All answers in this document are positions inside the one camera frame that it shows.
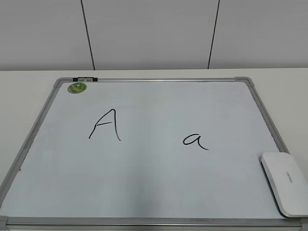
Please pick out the white board with grey frame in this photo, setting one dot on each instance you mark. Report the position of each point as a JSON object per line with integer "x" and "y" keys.
{"x": 147, "y": 154}

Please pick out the white board eraser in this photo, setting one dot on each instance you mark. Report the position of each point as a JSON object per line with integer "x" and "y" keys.
{"x": 287, "y": 182}

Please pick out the round green magnet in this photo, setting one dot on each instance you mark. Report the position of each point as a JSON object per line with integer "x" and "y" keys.
{"x": 77, "y": 87}

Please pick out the black grey hanger clip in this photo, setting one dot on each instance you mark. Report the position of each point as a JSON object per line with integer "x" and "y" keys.
{"x": 85, "y": 79}

